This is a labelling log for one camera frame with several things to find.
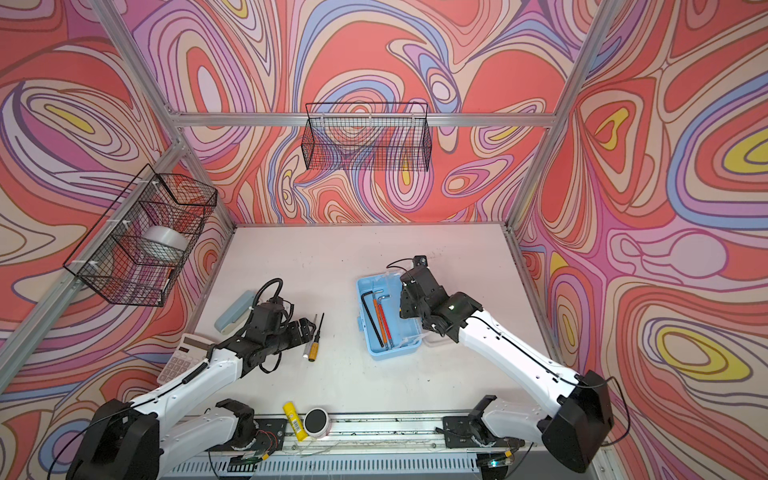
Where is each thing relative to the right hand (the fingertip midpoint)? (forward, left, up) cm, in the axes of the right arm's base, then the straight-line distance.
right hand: (414, 303), depth 80 cm
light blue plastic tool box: (-1, +8, -16) cm, 18 cm away
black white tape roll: (-25, +26, -12) cm, 38 cm away
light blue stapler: (+4, +55, -12) cm, 56 cm away
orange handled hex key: (+13, +12, -15) cm, 23 cm away
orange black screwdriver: (-6, +30, -14) cm, 33 cm away
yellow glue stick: (-25, +31, -13) cm, 42 cm away
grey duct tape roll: (+11, +62, +17) cm, 65 cm away
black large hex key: (+5, +14, -15) cm, 21 cm away
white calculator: (-6, +65, -13) cm, 67 cm away
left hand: (-1, +31, -11) cm, 32 cm away
